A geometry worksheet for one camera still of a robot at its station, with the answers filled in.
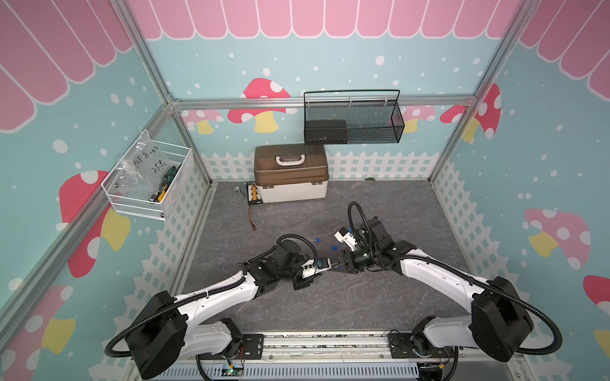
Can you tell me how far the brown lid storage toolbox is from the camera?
3.26 feet

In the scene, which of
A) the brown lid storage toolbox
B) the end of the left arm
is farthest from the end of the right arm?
the brown lid storage toolbox

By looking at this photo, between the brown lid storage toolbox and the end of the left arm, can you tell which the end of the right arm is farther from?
the brown lid storage toolbox
